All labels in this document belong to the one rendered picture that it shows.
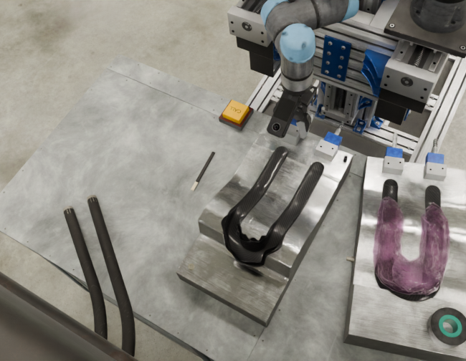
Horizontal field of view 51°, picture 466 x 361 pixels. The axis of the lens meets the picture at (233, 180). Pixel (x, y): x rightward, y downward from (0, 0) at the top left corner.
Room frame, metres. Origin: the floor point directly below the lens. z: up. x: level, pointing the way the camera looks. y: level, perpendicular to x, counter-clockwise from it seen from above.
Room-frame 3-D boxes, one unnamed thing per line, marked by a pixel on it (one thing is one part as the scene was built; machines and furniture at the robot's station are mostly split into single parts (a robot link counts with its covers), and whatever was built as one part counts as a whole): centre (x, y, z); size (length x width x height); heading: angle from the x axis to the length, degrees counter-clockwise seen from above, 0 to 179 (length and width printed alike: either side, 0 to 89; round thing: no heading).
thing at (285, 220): (0.54, -0.09, 0.92); 0.35 x 0.16 x 0.09; 141
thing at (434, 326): (0.16, -0.40, 0.93); 0.08 x 0.08 x 0.04
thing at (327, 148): (0.70, -0.29, 0.89); 0.13 x 0.05 x 0.05; 141
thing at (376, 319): (0.37, -0.40, 0.86); 0.50 x 0.26 x 0.11; 158
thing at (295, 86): (0.76, -0.19, 1.12); 0.08 x 0.08 x 0.05
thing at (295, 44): (0.76, -0.19, 1.20); 0.09 x 0.08 x 0.11; 9
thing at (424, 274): (0.38, -0.40, 0.90); 0.26 x 0.18 x 0.08; 158
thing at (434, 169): (0.60, -0.55, 0.86); 0.13 x 0.05 x 0.05; 158
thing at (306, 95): (0.76, -0.20, 1.04); 0.09 x 0.08 x 0.12; 141
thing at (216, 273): (0.53, -0.07, 0.87); 0.50 x 0.26 x 0.14; 141
